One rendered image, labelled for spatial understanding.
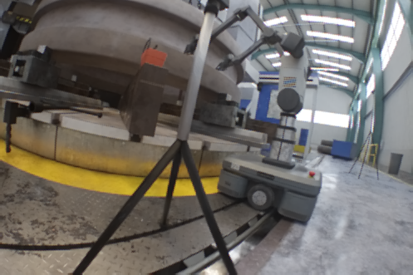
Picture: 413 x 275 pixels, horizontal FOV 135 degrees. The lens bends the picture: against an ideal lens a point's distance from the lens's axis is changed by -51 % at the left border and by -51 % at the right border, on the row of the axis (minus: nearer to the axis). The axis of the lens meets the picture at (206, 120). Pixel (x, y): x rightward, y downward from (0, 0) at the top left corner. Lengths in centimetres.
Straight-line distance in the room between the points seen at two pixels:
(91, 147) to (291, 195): 119
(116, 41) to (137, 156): 109
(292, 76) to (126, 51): 140
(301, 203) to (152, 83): 100
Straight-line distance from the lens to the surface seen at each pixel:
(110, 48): 175
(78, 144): 119
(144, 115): 92
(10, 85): 167
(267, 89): 631
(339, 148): 986
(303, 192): 98
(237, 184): 109
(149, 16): 206
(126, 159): 117
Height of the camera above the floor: 43
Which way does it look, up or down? 1 degrees up
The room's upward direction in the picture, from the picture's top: 12 degrees clockwise
